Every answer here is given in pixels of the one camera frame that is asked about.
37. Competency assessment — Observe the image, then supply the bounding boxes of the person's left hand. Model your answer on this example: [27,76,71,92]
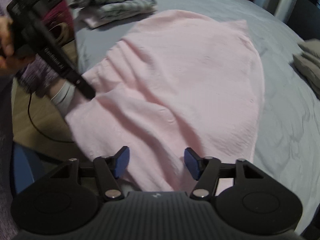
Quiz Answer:
[0,17,35,69]

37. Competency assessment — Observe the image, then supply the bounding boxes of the grey bed sheet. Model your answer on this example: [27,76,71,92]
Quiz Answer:
[74,0,320,230]

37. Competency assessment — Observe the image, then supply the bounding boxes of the white striped folded garment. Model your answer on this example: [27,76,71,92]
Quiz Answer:
[99,0,158,20]

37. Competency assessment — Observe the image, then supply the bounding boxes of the folded grey duvet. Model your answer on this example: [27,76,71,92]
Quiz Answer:
[292,39,320,90]

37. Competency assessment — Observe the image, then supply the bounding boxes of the white sock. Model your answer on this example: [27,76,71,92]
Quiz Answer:
[51,81,77,117]

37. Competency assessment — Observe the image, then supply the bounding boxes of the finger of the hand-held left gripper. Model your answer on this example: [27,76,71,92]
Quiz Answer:
[67,70,96,99]

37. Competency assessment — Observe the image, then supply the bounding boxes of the white hallway door frame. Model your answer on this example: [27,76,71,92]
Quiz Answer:
[274,0,304,23]

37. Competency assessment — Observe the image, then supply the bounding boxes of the black cable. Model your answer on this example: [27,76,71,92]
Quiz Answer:
[27,92,75,143]

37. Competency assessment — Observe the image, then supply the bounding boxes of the pale pink folded garment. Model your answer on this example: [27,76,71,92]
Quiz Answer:
[82,12,112,28]

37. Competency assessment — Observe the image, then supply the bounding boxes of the dark sliding-door wardrobe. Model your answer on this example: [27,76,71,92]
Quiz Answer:
[287,0,320,40]

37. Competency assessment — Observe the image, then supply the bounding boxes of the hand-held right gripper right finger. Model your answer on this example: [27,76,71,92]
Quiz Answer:
[184,148,265,201]

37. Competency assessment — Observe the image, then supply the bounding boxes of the blue object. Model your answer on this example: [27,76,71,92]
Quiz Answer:
[12,144,44,194]

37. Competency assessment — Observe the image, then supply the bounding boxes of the purple heathered cloth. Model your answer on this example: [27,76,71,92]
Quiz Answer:
[15,55,62,98]

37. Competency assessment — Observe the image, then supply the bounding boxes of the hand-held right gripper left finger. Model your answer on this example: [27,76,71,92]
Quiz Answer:
[50,146,130,201]

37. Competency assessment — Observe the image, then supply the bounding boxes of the dark red printed box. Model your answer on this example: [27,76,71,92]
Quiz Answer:
[41,0,75,48]

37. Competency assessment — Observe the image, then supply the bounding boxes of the pink embroidered garment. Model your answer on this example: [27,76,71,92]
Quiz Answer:
[64,9,265,192]

